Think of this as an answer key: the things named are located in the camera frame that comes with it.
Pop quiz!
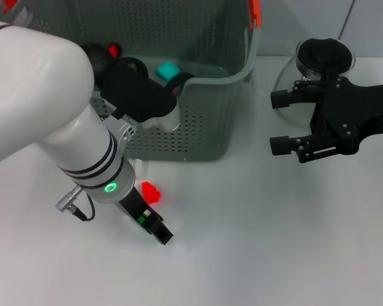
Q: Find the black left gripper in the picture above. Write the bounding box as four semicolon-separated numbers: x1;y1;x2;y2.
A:
117;187;174;246

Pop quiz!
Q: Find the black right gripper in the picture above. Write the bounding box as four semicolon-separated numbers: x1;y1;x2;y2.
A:
269;77;383;164

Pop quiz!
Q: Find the large bright red brick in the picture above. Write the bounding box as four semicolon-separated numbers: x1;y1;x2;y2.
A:
140;181;163;205

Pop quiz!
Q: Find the clear white building brick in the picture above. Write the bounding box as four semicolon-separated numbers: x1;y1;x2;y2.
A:
129;159;148;180

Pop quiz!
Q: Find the glass teacup with black holder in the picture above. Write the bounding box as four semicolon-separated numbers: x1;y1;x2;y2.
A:
165;72;197;96
114;57;149;80

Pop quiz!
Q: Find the teal square plate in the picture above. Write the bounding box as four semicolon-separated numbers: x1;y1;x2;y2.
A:
155;62;181;80

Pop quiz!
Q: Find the grey-green perforated storage bin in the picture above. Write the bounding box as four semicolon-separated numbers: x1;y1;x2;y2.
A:
0;0;262;163

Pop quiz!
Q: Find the glass teapot with black lid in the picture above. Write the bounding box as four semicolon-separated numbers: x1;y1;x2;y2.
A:
273;37;356;125

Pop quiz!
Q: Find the left gripper metal plug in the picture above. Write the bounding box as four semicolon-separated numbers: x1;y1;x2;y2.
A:
54;187;84;212

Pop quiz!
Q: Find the black clay teapot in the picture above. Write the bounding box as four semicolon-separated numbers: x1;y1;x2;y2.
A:
82;42;122;80

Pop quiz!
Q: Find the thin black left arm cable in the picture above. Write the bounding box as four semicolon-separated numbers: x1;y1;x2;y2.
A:
70;193;96;221

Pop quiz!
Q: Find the thin grey wall cable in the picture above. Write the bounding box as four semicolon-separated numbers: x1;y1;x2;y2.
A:
338;0;356;38

